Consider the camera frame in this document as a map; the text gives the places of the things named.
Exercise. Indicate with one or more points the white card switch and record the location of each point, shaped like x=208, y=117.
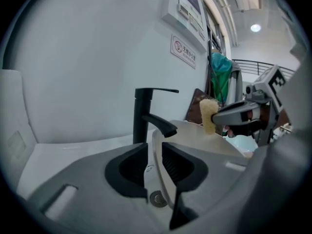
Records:
x=201, y=34

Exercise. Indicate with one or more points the black clothes rack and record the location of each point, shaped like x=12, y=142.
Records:
x=209, y=69

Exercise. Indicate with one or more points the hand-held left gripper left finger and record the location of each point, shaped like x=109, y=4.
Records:
x=97, y=179

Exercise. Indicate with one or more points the white wall panel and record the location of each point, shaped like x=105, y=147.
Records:
x=175, y=21

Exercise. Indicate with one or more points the brown handbag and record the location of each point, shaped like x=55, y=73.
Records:
x=195, y=106

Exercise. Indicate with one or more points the black railing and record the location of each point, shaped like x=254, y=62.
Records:
x=256, y=66

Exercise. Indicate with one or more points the black faucet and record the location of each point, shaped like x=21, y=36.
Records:
x=141, y=116

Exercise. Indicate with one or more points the yellow sponge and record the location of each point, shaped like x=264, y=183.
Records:
x=208, y=116

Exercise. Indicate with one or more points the white thermostat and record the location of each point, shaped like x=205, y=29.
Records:
x=182, y=10

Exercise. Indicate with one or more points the person's right hand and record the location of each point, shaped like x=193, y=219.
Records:
x=264, y=117

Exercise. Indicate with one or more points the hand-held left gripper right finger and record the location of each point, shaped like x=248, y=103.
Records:
x=219, y=179

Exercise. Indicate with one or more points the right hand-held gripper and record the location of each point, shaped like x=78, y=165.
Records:
x=267, y=91

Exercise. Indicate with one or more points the no-smoking wall sign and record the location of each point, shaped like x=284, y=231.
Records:
x=182, y=51

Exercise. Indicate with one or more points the white sink basin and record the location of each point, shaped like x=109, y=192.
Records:
x=73, y=152

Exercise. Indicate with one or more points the white light switch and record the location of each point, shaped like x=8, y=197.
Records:
x=193, y=21

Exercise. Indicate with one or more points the round ceiling light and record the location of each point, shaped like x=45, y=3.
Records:
x=255, y=27

